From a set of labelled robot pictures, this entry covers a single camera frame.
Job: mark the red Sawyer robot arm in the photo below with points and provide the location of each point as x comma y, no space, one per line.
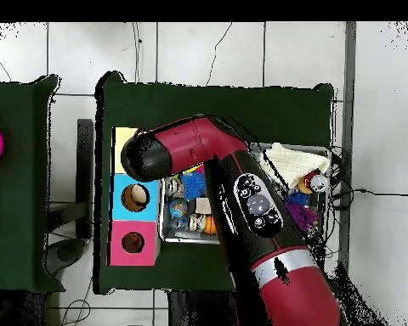
258,203

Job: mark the shallow metal mesh bin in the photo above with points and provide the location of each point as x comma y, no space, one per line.
170,234

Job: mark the blue spiky rubber ball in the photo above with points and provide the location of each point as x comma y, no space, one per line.
193,185

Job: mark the small wooden cube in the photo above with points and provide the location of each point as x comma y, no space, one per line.
202,205

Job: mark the orange mini basketball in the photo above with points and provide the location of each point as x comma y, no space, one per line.
210,224

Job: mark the dark green table cloth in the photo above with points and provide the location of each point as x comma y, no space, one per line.
207,102

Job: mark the cream knitted cloth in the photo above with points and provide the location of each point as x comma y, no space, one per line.
292,163

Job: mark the pale orange foam ball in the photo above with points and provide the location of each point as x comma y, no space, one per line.
303,186

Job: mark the purple spiky monster toy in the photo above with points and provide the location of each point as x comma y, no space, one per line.
301,215

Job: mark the silver top soda can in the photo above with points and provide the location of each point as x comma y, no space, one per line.
318,183

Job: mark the green cloth side table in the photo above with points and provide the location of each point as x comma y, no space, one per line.
13,186

